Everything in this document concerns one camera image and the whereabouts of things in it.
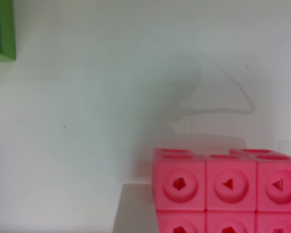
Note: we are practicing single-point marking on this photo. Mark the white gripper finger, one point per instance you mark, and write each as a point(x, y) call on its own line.
point(136, 210)

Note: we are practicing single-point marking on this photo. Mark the pink snap cube block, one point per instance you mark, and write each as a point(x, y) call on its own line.
point(244, 191)

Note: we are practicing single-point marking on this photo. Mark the green square block with hole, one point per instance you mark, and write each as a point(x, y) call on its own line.
point(7, 33)

